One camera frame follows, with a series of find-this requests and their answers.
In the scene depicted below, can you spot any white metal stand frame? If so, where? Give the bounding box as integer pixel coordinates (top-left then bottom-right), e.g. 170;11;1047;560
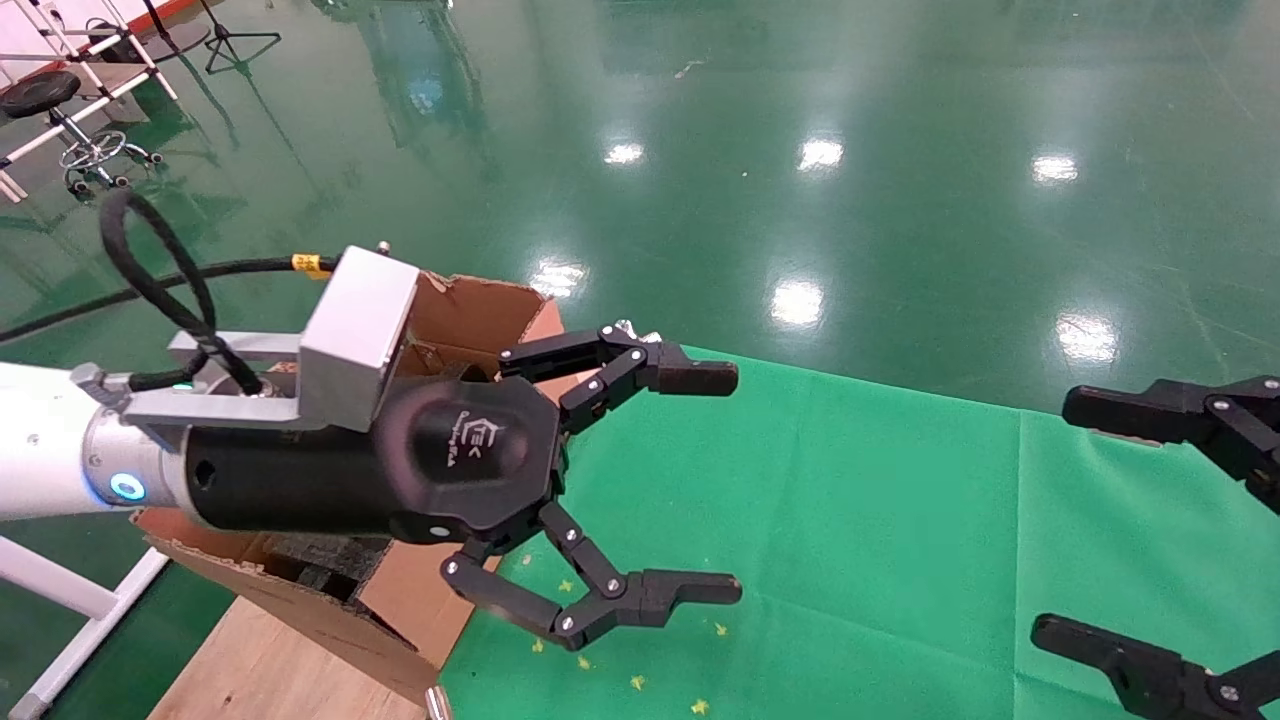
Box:
0;535;171;720

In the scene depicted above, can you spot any large open cardboard carton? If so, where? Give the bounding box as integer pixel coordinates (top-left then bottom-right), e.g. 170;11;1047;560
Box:
130;270;566;706

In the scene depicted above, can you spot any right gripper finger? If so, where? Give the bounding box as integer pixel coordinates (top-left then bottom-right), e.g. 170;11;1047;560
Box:
1030;615;1280;720
1060;377;1280;516

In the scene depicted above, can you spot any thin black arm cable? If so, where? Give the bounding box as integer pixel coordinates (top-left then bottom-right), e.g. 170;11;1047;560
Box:
0;188;341;396

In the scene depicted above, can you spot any black tripod stand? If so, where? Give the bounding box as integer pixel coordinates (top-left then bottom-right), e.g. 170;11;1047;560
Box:
198;0;283;77

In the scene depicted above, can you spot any black foam block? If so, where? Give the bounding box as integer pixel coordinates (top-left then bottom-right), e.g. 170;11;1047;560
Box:
265;535;391;601

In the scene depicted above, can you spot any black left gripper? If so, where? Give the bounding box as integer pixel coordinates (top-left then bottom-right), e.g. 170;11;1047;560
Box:
185;322;743;651

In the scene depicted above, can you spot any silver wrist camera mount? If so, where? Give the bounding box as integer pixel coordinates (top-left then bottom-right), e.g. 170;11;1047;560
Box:
120;245;421;431

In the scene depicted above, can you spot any green table cloth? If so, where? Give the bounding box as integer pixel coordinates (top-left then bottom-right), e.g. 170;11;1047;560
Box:
440;340;1280;720

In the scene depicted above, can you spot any black round stool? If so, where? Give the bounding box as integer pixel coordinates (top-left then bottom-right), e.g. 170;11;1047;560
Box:
0;70;161;197

